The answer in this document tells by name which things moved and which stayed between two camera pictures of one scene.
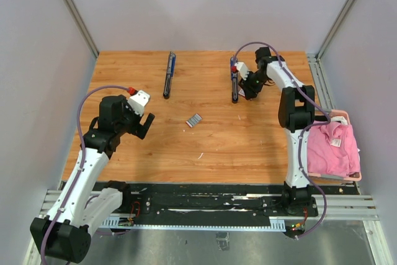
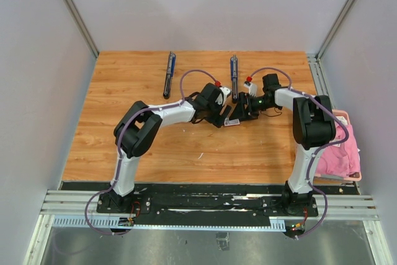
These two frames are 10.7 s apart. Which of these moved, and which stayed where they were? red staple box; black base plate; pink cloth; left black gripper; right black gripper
Moved: red staple box; right black gripper; left black gripper
Stayed: black base plate; pink cloth
